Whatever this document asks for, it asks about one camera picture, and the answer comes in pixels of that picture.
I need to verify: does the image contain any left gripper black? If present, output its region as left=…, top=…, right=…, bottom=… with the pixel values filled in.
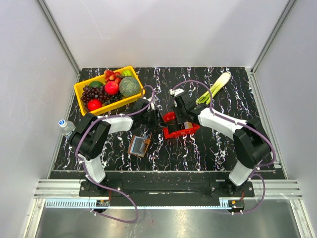
left=141, top=108, right=168, bottom=130

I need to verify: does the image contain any red plastic card box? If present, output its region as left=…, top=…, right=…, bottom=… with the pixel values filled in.
left=163, top=112, right=200, bottom=139

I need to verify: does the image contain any light blue credit card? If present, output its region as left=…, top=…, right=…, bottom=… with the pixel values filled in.
left=130, top=136, right=143, bottom=154

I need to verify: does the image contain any brown leather card holder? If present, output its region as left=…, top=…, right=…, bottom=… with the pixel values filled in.
left=128, top=134, right=152, bottom=157

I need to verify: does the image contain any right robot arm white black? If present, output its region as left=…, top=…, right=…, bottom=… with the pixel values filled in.
left=169, top=89, right=272, bottom=196

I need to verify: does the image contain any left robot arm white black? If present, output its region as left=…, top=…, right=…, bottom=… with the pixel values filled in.
left=69, top=98, right=164, bottom=196

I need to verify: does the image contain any green celery stalk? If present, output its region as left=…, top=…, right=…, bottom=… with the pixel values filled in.
left=196, top=72, right=231, bottom=105

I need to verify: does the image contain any green cantaloupe melon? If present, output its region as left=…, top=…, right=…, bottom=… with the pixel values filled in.
left=119, top=77, right=140, bottom=97

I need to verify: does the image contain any yellow plastic fruit tray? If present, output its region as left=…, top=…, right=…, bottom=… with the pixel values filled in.
left=74, top=66, right=145, bottom=116

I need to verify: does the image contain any red apple upper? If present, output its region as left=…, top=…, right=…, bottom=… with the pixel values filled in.
left=105, top=81, right=119, bottom=96

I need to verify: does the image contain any red apple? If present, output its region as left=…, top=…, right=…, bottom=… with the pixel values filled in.
left=105, top=81, right=119, bottom=96
left=87, top=99, right=103, bottom=112

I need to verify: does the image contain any red lychee cluster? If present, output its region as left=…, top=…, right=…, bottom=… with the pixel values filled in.
left=104, top=70, right=121, bottom=84

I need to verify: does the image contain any red apple lower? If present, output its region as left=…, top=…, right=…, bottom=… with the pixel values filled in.
left=87, top=99, right=103, bottom=112

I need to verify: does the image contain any dark green avocado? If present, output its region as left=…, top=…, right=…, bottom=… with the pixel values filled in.
left=89, top=81, right=103, bottom=88

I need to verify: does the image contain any dark purple grape bunch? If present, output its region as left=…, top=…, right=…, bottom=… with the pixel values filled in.
left=80, top=86, right=122, bottom=112

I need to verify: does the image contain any clear plastic water bottle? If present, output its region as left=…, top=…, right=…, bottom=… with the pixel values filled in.
left=58, top=119, right=76, bottom=137

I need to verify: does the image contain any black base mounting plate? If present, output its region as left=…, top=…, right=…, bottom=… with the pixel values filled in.
left=79, top=180, right=255, bottom=198

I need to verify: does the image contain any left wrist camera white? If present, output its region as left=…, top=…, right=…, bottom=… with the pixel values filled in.
left=147, top=96, right=157, bottom=111

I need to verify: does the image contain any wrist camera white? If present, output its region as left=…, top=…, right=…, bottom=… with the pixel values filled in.
left=169, top=88, right=184, bottom=98
left=147, top=96, right=157, bottom=111

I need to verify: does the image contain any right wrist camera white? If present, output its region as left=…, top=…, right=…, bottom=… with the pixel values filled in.
left=169, top=88, right=184, bottom=98

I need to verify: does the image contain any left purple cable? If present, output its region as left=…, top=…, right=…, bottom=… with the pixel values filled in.
left=75, top=85, right=156, bottom=223

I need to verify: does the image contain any purple cable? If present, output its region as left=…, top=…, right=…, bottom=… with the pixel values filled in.
left=75, top=85, right=156, bottom=223
left=170, top=79, right=277, bottom=215

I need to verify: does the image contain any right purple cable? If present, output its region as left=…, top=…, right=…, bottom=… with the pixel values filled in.
left=170, top=79, right=277, bottom=215

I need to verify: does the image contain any aluminium frame rail front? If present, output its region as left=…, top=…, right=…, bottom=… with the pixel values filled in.
left=34, top=179, right=302, bottom=200

